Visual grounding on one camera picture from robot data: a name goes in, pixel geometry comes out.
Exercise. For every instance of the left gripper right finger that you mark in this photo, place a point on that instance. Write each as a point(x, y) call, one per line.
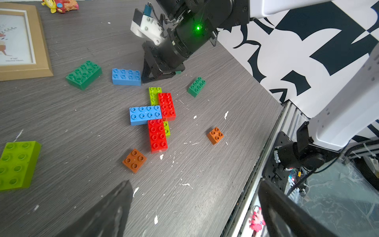
point(284, 218)

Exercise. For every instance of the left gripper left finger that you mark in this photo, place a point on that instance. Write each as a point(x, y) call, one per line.
point(108, 218)

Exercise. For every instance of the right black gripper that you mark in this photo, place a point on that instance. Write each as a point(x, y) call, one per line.
point(155, 68)

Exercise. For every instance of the lime lego brick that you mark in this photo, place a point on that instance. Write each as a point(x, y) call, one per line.
point(153, 93)
point(18, 162)

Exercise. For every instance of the red lego brick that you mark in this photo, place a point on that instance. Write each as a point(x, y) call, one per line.
point(167, 106)
point(157, 136)

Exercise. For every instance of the blue lego brick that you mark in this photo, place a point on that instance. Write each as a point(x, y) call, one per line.
point(126, 77)
point(141, 115)

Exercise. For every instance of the orange square lego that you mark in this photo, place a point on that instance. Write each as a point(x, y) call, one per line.
point(215, 135)
point(134, 160)

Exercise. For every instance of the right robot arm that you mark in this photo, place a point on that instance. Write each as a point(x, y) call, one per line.
point(321, 55)

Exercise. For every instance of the green lego brick by gripper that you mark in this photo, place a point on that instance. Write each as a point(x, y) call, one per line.
point(196, 87)

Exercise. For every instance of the dark green lego brick centre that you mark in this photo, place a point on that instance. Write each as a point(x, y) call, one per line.
point(84, 75)

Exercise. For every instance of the small toy figure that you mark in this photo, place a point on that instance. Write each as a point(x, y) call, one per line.
point(60, 6)

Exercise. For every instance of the pink toy on rail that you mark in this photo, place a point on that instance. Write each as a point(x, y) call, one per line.
point(257, 222)

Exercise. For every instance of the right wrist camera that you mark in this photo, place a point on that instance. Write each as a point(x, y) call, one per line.
point(144, 25)

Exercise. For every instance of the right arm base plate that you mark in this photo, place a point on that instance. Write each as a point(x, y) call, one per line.
point(281, 166)

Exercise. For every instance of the wooden picture frame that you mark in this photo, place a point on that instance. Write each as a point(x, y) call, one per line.
point(24, 53)

